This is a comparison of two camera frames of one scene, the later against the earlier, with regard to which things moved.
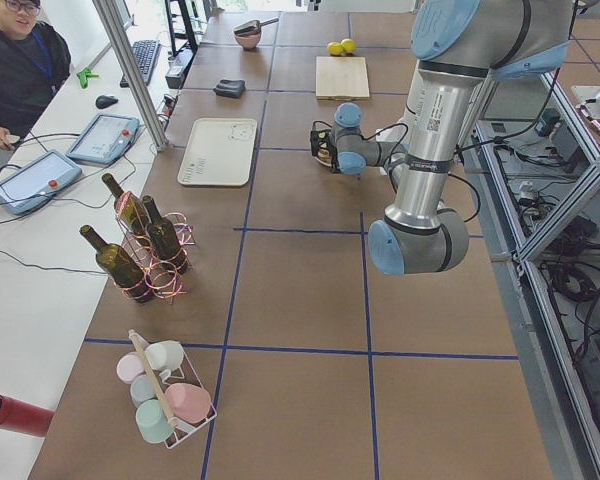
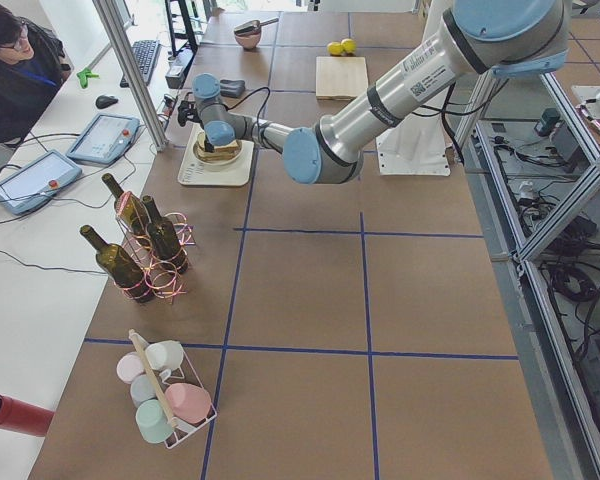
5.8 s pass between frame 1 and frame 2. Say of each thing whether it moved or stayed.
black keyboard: stayed
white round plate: moved
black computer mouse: stayed
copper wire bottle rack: stayed
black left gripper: moved
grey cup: stayed
